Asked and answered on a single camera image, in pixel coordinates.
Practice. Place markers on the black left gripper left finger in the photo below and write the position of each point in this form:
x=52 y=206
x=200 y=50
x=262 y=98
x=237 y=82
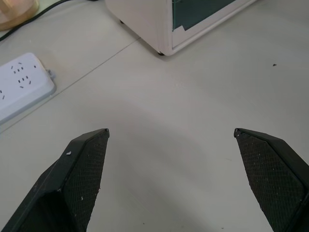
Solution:
x=72 y=183

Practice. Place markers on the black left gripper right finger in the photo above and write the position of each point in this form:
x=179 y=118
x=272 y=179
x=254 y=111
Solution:
x=272 y=178

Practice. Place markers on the white power strip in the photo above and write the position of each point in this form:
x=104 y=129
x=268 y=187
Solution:
x=21 y=84

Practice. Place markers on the round wooden board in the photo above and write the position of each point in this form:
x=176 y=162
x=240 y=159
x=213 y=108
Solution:
x=14 y=12

